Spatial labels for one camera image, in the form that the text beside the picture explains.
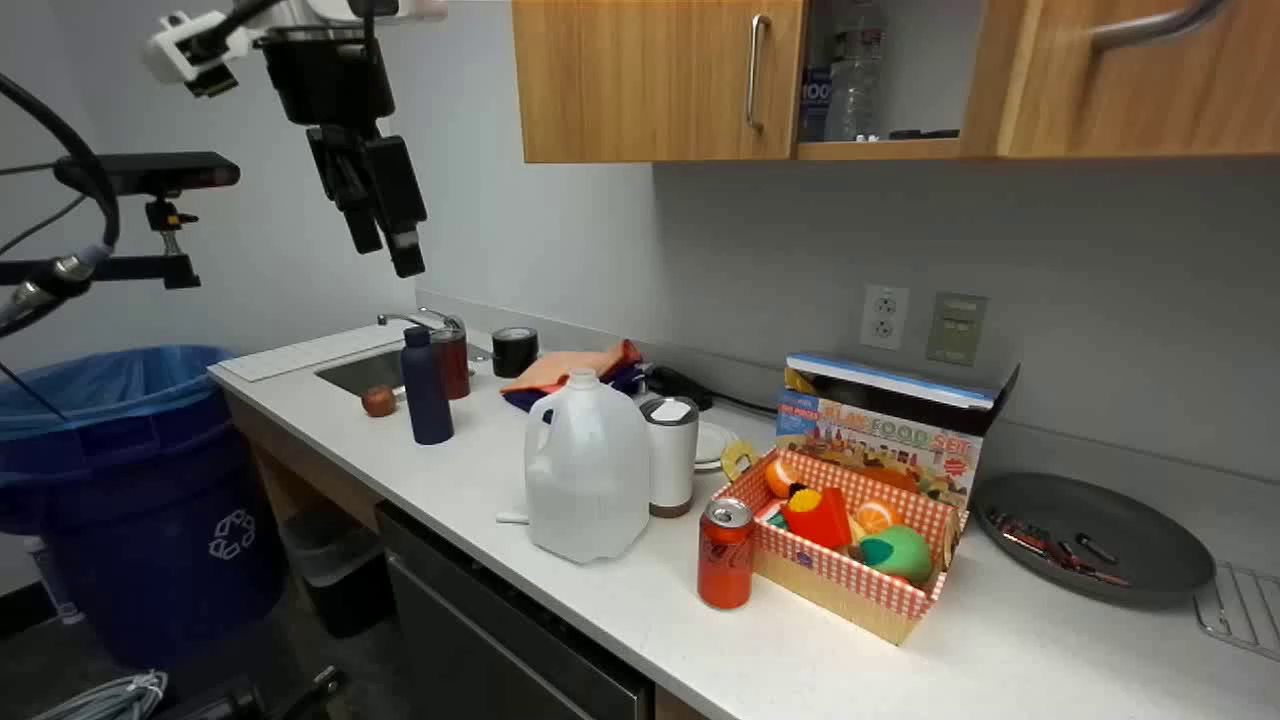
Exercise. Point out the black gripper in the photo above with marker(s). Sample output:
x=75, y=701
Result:
x=327, y=75

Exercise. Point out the wooden cabinet door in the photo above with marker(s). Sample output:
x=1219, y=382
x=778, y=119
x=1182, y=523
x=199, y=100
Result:
x=641, y=80
x=1147, y=100

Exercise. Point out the wooden base cabinet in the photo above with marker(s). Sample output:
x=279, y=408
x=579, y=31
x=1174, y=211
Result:
x=314, y=481

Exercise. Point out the closed wooden cabinet door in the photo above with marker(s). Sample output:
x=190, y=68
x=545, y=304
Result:
x=641, y=80

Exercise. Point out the metal sink faucet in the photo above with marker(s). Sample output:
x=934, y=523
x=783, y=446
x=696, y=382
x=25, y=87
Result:
x=402, y=317

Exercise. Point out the steel sink basin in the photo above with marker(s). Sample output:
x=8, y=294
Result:
x=367, y=372

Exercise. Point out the dark red cup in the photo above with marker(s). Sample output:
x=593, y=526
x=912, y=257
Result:
x=453, y=361

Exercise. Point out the dark blue bottle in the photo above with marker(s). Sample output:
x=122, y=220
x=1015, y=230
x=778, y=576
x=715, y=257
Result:
x=427, y=395

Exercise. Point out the small brown ball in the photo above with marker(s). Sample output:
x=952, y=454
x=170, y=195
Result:
x=382, y=403

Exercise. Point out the black tape roll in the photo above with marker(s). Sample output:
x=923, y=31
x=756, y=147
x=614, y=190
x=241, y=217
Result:
x=513, y=349

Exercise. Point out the orange cloth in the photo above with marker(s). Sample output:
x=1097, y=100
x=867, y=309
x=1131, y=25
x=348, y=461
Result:
x=575, y=366

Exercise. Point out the dark blue cloth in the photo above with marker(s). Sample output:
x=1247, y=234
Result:
x=624, y=382

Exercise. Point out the black rod with grey tip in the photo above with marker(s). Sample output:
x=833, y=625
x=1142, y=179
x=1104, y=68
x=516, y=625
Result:
x=55, y=283

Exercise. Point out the translucent plastic gallon jug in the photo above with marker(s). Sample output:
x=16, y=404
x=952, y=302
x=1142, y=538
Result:
x=587, y=481

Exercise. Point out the black flat appliance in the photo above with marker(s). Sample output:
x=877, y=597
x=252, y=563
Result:
x=683, y=385

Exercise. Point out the small black waste bin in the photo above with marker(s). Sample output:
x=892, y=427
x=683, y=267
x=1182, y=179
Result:
x=347, y=575

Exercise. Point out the blue recycling bin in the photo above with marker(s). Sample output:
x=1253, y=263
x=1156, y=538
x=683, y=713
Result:
x=134, y=506

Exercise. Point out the black dishwasher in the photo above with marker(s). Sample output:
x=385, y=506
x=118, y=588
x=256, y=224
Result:
x=493, y=625

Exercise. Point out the yellow tape roll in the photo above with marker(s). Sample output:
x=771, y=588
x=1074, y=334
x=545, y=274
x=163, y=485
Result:
x=738, y=461

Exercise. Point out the white blue paper package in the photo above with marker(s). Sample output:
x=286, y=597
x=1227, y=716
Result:
x=812, y=104

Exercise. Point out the orange toy fruit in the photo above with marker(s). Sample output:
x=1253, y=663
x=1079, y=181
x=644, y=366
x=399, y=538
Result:
x=783, y=478

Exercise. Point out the clear plastic bottles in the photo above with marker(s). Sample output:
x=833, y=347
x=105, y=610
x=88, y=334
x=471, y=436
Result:
x=856, y=87

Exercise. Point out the red soda can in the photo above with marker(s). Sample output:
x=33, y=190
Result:
x=725, y=563

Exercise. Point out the red toy food piece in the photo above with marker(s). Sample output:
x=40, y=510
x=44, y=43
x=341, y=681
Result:
x=816, y=519

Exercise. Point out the blue toy food box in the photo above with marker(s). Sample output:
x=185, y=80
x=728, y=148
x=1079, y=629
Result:
x=892, y=403

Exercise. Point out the grey plastic bag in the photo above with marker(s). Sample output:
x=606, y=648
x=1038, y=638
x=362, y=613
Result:
x=112, y=698

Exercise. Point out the small orange toy ball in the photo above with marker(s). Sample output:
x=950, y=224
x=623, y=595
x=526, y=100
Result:
x=873, y=515

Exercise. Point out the orange checkered cardboard tray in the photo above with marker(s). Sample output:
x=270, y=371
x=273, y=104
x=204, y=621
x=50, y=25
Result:
x=840, y=580

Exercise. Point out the green toy ball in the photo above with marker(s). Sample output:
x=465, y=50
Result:
x=903, y=555

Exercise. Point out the dark grey round plate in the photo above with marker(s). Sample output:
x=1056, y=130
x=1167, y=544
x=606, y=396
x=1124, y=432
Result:
x=1092, y=540

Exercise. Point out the black stereo camera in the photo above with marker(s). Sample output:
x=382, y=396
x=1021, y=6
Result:
x=167, y=172

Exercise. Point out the black camera tripod mount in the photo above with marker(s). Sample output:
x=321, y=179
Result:
x=167, y=263

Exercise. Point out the wooden wall cabinet body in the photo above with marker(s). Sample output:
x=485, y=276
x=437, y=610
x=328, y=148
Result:
x=883, y=148

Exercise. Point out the white wall outlet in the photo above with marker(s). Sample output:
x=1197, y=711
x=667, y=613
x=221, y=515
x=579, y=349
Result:
x=886, y=317

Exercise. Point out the beige light switch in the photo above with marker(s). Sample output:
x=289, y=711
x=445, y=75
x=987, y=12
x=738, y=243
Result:
x=956, y=328

